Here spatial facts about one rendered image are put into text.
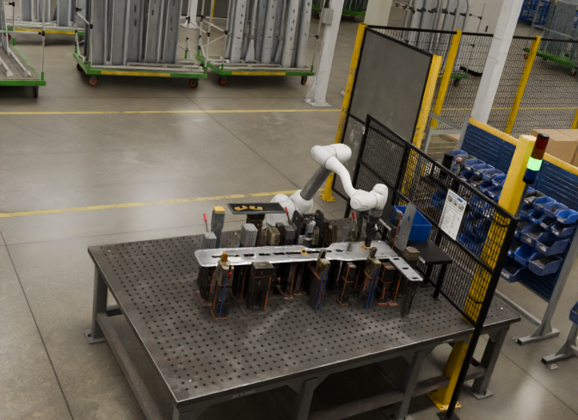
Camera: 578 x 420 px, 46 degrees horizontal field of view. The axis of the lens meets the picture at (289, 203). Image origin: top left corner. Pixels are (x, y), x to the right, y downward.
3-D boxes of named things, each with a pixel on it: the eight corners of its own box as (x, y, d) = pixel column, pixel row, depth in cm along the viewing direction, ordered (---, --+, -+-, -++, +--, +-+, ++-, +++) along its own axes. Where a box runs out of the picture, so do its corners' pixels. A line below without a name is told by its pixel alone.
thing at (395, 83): (400, 251, 686) (452, 57, 605) (390, 253, 679) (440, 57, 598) (328, 195, 787) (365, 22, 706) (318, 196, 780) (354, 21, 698)
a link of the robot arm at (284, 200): (261, 219, 513) (267, 193, 503) (279, 214, 525) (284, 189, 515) (275, 228, 503) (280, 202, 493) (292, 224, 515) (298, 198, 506)
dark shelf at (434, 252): (426, 265, 448) (427, 262, 447) (363, 206, 522) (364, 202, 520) (452, 263, 457) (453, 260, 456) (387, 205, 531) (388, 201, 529)
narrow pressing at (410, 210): (403, 252, 460) (415, 207, 446) (395, 243, 470) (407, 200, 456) (404, 252, 460) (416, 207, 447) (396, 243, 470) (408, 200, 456)
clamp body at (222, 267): (213, 323, 401) (221, 270, 387) (207, 309, 413) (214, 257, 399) (230, 321, 406) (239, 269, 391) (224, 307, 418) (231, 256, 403)
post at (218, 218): (206, 272, 451) (214, 213, 434) (204, 267, 458) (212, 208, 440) (218, 272, 455) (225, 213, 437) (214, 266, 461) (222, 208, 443)
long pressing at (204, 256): (201, 269, 398) (202, 267, 398) (192, 250, 417) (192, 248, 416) (400, 258, 454) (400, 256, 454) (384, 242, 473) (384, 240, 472)
